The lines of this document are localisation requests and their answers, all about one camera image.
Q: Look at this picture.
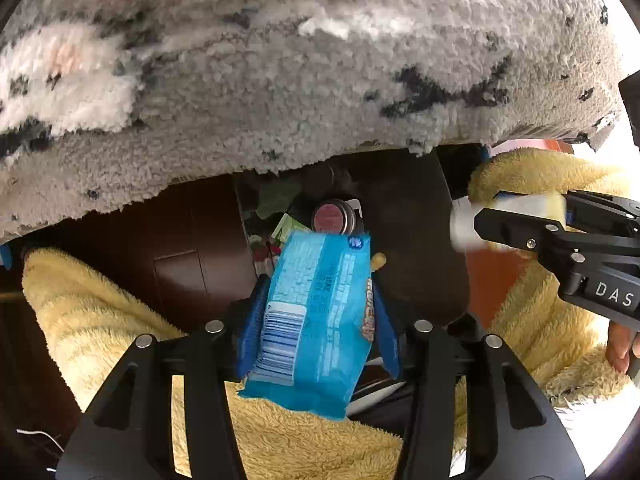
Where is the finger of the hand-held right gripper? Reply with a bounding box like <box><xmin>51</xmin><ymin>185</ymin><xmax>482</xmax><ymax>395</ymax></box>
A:
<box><xmin>494</xmin><ymin>189</ymin><xmax>640</xmax><ymax>235</ymax></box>
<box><xmin>474</xmin><ymin>207</ymin><xmax>640</xmax><ymax>281</ymax></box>

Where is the blue snack packet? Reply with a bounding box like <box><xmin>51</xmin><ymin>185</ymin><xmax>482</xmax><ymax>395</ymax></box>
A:
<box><xmin>236</xmin><ymin>230</ymin><xmax>374</xmax><ymax>421</ymax></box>

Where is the thin white wire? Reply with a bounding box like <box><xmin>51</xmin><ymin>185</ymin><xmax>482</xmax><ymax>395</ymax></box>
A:
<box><xmin>16</xmin><ymin>428</ymin><xmax>64</xmax><ymax>472</ymax></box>

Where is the white cable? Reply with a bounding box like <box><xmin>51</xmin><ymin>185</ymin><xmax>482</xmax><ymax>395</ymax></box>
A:
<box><xmin>350</xmin><ymin>379</ymin><xmax>407</xmax><ymax>405</ymax></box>

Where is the person's right hand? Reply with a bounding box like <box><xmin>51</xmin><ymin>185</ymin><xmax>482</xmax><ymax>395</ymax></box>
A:
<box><xmin>606</xmin><ymin>322</ymin><xmax>637</xmax><ymax>374</ymax></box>

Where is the light green packet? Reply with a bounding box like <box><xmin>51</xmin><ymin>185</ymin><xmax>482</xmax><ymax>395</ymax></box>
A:
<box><xmin>270</xmin><ymin>212</ymin><xmax>314</xmax><ymax>247</ymax></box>

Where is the pink box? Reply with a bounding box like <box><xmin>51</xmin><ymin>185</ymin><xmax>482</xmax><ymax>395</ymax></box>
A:
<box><xmin>489</xmin><ymin>137</ymin><xmax>551</xmax><ymax>159</ymax></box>

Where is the black plastic frame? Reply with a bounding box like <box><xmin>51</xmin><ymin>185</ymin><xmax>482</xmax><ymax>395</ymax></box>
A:
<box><xmin>618</xmin><ymin>72</ymin><xmax>640</xmax><ymax>149</ymax></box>

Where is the round can with red lid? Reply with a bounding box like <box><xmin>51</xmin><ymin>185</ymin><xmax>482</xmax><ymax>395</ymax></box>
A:
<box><xmin>310</xmin><ymin>199</ymin><xmax>364</xmax><ymax>237</ymax></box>

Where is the dark brown trash bin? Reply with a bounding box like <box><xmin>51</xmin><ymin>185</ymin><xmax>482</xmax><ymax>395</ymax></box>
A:
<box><xmin>232</xmin><ymin>147</ymin><xmax>472</xmax><ymax>361</ymax></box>

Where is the grey fluffy patterned rug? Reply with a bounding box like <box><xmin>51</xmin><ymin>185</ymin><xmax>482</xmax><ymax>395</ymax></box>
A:
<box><xmin>0</xmin><ymin>0</ymin><xmax>626</xmax><ymax>242</ymax></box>

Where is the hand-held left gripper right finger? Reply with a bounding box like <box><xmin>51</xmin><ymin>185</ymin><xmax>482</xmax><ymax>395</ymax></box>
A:
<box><xmin>370</xmin><ymin>282</ymin><xmax>586</xmax><ymax>480</ymax></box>

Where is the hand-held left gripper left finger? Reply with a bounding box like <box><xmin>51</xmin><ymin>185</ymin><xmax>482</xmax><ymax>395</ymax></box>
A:
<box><xmin>55</xmin><ymin>275</ymin><xmax>273</xmax><ymax>480</ymax></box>

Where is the white and yellow container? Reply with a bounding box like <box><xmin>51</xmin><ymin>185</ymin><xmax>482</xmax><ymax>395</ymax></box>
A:
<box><xmin>449</xmin><ymin>194</ymin><xmax>569</xmax><ymax>252</ymax></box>

